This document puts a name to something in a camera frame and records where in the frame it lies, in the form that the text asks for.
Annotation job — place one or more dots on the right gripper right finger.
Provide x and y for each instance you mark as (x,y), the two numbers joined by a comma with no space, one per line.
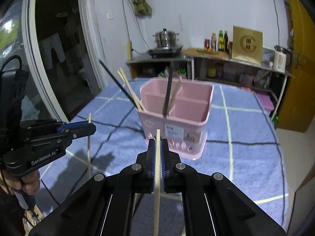
(180,178)

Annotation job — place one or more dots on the person's left hand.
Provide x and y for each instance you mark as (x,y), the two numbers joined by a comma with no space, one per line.
(30,183)

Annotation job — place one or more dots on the pink plastic utensil basket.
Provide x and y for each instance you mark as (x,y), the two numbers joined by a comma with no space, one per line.
(184,127)

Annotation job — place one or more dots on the red sauce jar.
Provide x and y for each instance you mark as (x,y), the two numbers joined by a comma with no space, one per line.
(206,44)

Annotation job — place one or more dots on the black chopstick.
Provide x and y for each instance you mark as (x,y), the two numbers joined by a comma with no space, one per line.
(119,85)
(167,97)

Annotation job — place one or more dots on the gold paper bag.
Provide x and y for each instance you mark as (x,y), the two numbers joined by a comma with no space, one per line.
(247,45)

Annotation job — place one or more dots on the pink storage box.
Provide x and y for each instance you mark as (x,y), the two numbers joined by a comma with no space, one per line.
(265,101)

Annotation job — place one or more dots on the metal kitchen shelf table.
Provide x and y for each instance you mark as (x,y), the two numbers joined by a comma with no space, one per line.
(259,78)

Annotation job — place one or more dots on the white electric kettle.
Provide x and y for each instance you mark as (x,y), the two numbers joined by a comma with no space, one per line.
(282,58)

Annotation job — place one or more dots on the green bottle on floor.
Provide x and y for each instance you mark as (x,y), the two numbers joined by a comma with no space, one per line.
(275,121)

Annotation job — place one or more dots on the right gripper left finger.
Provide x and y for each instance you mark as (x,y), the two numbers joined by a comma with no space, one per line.
(118,193)

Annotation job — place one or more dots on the black induction cooker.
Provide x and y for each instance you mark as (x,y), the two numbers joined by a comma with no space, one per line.
(165,52)

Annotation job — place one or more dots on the yellow wooden door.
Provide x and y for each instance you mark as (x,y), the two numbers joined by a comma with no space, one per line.
(297,109)

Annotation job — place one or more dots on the white sliding door frame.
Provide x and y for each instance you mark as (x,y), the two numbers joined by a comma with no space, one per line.
(62,46)

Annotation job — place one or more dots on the dark soy sauce bottle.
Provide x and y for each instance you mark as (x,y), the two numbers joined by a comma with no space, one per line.
(226,42)

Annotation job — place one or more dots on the stainless steel steamer pot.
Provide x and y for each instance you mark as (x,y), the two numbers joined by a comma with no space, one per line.
(166,38)

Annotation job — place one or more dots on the wooden cutting board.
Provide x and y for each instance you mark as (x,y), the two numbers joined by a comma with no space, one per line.
(205,52)

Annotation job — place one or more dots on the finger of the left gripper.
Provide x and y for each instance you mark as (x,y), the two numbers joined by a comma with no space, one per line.
(72,126)
(85,131)

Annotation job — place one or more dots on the green oil bottle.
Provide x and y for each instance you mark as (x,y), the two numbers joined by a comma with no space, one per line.
(221,41)

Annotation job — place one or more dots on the clear seasoning bottle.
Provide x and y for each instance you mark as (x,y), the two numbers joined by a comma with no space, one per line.
(213,42)

